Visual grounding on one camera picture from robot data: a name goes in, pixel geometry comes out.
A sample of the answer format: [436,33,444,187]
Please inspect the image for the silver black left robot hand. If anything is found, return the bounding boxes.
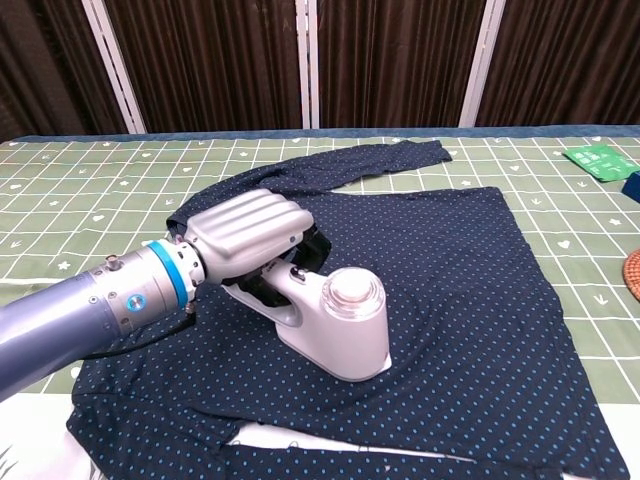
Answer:
[183,187,335,307]

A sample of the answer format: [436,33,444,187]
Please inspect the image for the white handheld garment steamer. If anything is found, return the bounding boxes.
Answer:
[219,258,393,384]

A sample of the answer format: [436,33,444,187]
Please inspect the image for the blue velvet table cover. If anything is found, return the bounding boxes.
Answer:
[0,123,640,147]

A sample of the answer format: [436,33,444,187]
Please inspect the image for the brown curtain panel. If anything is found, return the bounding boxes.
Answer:
[316,0,489,129]
[475,0,640,127]
[0,0,127,144]
[103,0,304,134]

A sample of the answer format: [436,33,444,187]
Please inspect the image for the green grid tablecloth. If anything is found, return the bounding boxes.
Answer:
[0,134,640,480]

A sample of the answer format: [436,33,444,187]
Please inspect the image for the navy polka dot shirt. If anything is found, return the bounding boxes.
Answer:
[64,139,629,480]

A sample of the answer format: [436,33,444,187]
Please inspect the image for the green plastic packet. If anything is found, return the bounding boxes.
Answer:
[561,143,640,184]

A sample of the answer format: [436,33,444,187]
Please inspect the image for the orange woven coaster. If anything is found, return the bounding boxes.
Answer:
[622,249,640,304]

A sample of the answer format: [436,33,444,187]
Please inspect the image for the white screen frame post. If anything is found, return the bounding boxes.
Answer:
[296,0,322,130]
[458,0,507,127]
[81,0,148,135]

